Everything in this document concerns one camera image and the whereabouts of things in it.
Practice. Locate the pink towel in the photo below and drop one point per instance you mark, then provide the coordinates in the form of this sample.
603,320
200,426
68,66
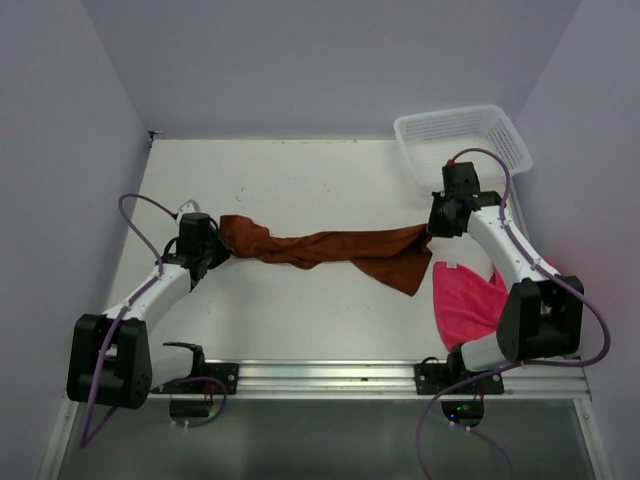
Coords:
467,307

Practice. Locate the aluminium mounting rail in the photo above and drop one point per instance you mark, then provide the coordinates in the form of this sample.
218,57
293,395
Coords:
374,379

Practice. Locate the brown towel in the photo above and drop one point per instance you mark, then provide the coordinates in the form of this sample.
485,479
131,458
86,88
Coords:
396,258

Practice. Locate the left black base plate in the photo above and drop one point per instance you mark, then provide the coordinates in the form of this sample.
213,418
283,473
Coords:
222,377

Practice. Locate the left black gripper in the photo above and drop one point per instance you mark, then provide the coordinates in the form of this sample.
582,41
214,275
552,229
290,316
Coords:
223,250

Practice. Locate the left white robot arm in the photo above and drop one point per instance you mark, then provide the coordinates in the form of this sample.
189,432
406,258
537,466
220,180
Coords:
112,362

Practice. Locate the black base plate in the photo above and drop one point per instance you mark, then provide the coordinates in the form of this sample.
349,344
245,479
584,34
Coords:
222,377
432,377

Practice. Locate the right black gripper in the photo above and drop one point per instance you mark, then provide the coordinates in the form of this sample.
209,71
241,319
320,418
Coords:
434,227

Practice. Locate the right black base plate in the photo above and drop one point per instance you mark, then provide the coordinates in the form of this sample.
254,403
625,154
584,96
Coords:
432,377

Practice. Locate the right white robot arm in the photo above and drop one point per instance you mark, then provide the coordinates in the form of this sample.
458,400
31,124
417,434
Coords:
540,319

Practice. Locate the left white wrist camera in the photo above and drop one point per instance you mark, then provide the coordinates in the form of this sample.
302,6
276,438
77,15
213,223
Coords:
190,206

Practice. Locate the white plastic basket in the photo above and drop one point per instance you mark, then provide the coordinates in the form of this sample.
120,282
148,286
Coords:
428,140

